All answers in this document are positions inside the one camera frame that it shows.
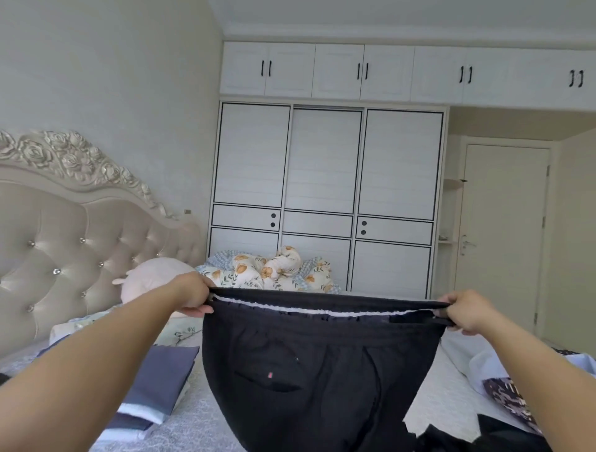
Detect person's left hand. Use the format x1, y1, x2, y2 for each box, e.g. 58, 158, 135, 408
170, 271, 217, 319

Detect person's right hand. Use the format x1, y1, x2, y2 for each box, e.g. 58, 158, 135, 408
436, 287, 505, 337

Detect light blue hooded jacket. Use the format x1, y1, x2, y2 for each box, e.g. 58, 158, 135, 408
438, 328, 596, 411

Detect bed with grey patterned sheet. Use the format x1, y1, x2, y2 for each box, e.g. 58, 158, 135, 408
0, 317, 596, 452

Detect grey printed t-shirt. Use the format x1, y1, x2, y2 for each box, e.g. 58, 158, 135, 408
119, 343, 202, 422

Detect dark purple patterned garment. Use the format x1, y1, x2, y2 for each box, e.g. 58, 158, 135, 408
482, 374, 549, 436

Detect black shorts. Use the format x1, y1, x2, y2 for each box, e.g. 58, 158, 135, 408
200, 286, 454, 452

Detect person's left forearm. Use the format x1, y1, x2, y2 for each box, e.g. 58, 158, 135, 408
0, 278, 192, 452

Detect person's right forearm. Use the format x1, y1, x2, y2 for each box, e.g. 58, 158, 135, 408
484, 312, 596, 452

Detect floral pillow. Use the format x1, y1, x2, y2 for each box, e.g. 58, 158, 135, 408
47, 305, 206, 350

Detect pink plush pillow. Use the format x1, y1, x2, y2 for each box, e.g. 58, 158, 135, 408
111, 256, 201, 309

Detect floral quilt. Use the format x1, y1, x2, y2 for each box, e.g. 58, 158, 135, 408
198, 245, 338, 296

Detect white door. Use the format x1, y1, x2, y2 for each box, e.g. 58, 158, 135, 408
449, 137, 562, 338

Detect beige tufted headboard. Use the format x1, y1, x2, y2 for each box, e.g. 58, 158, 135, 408
0, 127, 208, 359

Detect white wardrobe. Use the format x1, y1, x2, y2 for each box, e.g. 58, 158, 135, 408
209, 99, 452, 302

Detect white overhead cabinets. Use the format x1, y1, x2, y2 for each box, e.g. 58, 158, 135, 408
218, 41, 596, 115

